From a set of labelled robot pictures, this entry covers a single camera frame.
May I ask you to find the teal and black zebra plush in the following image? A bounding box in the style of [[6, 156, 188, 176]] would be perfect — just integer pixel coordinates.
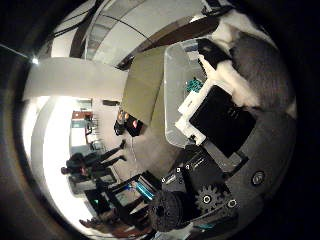
[[185, 78, 204, 94]]

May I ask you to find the grey and white plush toy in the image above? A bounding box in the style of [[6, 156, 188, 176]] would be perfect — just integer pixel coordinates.
[[229, 33, 294, 111]]

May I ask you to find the clear plastic storage container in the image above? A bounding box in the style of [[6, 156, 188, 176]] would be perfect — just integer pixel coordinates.
[[163, 38, 234, 149]]

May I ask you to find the black floor equipment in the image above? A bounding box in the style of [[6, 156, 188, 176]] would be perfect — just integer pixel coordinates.
[[114, 110, 145, 138]]

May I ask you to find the black equipment cart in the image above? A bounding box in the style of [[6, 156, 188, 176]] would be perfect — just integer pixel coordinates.
[[84, 173, 161, 231]]

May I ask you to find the person in dark clothes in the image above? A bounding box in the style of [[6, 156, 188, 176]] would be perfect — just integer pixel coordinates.
[[60, 139, 128, 178]]

